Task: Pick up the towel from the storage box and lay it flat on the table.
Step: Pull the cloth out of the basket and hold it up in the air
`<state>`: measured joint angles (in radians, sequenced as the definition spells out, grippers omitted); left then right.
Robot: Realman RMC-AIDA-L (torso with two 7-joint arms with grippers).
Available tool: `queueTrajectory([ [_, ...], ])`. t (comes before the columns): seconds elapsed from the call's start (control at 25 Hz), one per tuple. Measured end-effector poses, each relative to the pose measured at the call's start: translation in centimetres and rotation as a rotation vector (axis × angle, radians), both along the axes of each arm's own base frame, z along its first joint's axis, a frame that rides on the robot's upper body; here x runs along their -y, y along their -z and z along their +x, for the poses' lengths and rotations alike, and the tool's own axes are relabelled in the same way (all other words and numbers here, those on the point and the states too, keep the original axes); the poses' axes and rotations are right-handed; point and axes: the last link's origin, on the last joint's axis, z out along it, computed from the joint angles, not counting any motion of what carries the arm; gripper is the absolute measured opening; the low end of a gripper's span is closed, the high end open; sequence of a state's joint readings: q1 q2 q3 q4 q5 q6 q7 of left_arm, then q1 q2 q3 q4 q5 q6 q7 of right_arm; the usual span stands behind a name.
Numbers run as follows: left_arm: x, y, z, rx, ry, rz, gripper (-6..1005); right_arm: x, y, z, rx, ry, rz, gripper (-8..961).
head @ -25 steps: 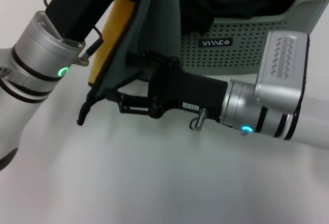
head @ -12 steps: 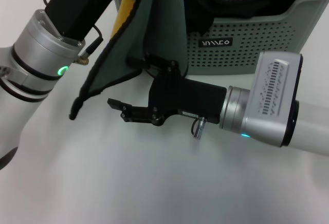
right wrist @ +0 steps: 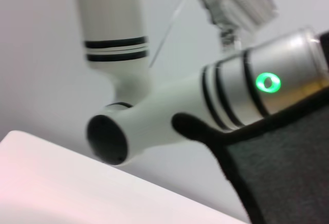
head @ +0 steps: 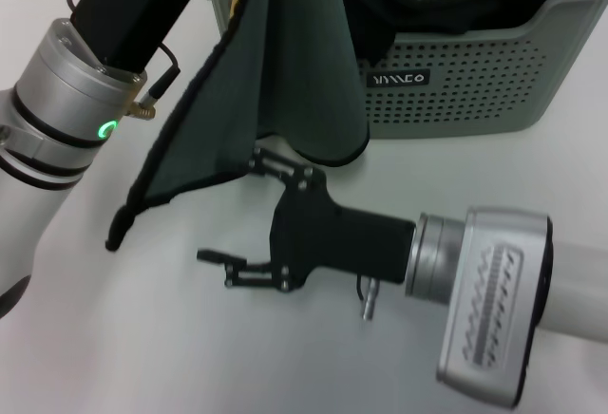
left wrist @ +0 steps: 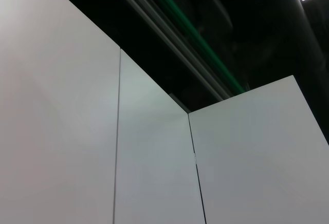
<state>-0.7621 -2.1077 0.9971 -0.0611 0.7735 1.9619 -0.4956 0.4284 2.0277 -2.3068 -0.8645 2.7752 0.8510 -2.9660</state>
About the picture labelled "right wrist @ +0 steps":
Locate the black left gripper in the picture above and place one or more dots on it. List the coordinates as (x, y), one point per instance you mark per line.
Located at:
(325, 44)

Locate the yellow grey towel black trim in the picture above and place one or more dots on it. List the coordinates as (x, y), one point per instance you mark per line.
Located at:
(282, 170)

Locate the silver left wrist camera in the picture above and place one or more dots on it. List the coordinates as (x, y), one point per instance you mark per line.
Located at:
(236, 5)

